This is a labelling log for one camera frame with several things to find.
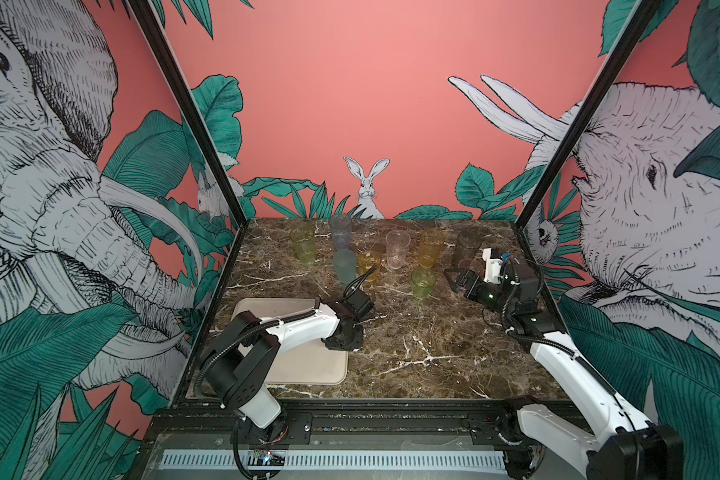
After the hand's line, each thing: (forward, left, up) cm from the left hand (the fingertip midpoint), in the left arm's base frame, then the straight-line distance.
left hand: (355, 342), depth 87 cm
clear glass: (+31, -15, +9) cm, 36 cm away
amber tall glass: (+32, -27, +7) cm, 43 cm away
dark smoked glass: (+38, -44, -2) cm, 58 cm away
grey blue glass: (+52, +6, -4) cm, 53 cm away
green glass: (+21, -24, -1) cm, 32 cm away
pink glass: (+28, -40, -1) cm, 49 cm away
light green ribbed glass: (+46, +20, -3) cm, 50 cm away
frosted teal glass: (+30, +3, -1) cm, 30 cm away
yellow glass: (+29, -5, +1) cm, 30 cm away
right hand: (+10, -26, +21) cm, 35 cm away
